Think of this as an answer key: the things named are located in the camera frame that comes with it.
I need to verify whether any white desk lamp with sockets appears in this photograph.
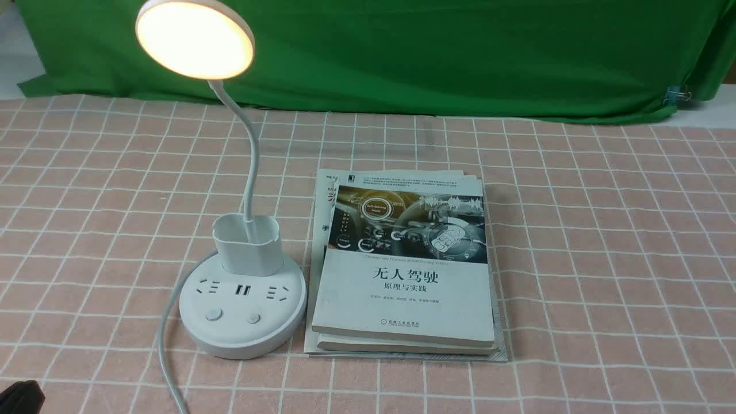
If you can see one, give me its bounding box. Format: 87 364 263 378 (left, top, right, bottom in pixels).
136 1 308 360

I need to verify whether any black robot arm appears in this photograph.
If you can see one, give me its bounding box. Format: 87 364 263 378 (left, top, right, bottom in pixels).
1 380 46 414

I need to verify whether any top self-driving textbook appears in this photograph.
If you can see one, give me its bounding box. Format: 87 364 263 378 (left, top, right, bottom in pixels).
312 184 496 348

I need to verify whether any bottom book in stack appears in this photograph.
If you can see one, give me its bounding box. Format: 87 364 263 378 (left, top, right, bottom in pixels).
303 168 509 362

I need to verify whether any pink checkered tablecloth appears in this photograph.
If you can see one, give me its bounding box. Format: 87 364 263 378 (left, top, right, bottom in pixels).
1 96 735 413

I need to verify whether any green backdrop cloth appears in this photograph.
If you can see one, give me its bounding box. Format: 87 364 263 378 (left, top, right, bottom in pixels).
14 0 736 125

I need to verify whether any metal binder clip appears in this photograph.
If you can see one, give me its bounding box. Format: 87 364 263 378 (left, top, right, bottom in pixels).
663 86 692 106

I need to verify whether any white lamp power cable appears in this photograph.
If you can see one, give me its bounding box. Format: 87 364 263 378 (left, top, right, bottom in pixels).
157 250 219 414

